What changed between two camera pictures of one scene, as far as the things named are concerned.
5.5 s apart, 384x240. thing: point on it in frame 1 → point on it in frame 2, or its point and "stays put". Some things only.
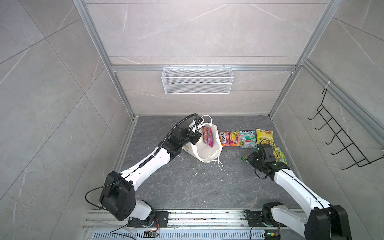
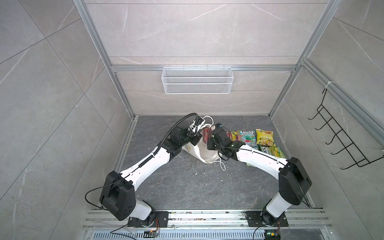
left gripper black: [196, 136] stays put
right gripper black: [252, 156] → [209, 144]
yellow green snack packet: [264, 137] stays put
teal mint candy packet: [247, 139] stays put
